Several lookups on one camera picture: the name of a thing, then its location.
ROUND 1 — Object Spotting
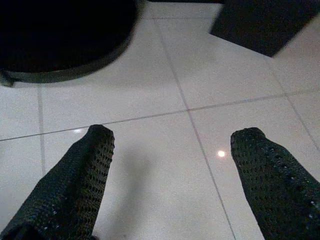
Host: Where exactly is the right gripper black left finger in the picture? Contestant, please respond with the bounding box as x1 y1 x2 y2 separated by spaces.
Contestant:
0 124 116 240

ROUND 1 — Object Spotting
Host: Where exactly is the black round container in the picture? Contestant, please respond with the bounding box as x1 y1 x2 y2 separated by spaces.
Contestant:
0 0 139 88

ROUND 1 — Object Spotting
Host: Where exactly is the black floor mat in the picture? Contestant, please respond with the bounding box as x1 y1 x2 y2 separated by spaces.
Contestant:
208 0 320 58

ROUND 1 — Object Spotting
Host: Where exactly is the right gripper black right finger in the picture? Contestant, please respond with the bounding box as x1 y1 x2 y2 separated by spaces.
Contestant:
230 126 320 240

